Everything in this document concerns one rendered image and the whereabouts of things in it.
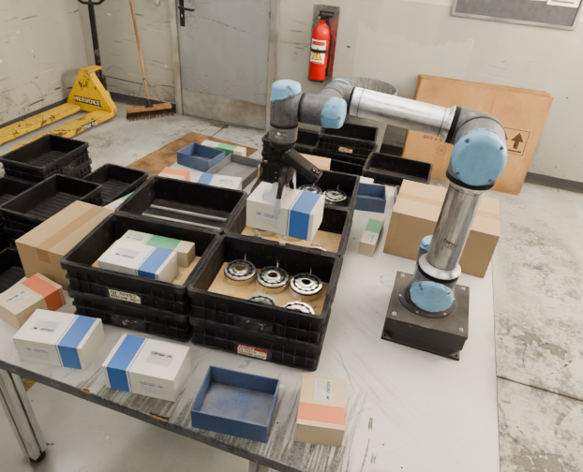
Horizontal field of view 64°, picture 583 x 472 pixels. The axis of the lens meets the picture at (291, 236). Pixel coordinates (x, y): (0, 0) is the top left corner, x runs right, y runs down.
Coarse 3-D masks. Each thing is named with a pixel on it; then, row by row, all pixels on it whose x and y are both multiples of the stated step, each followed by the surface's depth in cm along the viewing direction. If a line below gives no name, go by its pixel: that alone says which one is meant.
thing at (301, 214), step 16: (256, 192) 137; (288, 192) 139; (304, 192) 139; (256, 208) 134; (272, 208) 132; (288, 208) 131; (304, 208) 132; (320, 208) 136; (256, 224) 137; (272, 224) 135; (288, 224) 134; (304, 224) 132; (320, 224) 142
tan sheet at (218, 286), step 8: (224, 264) 158; (256, 272) 156; (216, 280) 151; (224, 280) 152; (216, 288) 148; (224, 288) 148; (232, 288) 149; (240, 288) 149; (248, 288) 149; (256, 288) 149; (288, 288) 150; (240, 296) 146; (248, 296) 146; (272, 296) 147; (280, 296) 147; (288, 296) 148; (320, 296) 149; (280, 304) 144; (312, 304) 145; (320, 304) 145; (320, 312) 143
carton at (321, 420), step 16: (304, 384) 127; (320, 384) 127; (336, 384) 128; (304, 400) 123; (320, 400) 123; (336, 400) 123; (304, 416) 119; (320, 416) 119; (336, 416) 119; (304, 432) 119; (320, 432) 118; (336, 432) 117
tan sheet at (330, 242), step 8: (248, 232) 175; (320, 232) 179; (328, 232) 179; (272, 240) 172; (280, 240) 173; (304, 240) 174; (312, 240) 174; (320, 240) 175; (328, 240) 175; (336, 240) 175; (328, 248) 170; (336, 248) 171
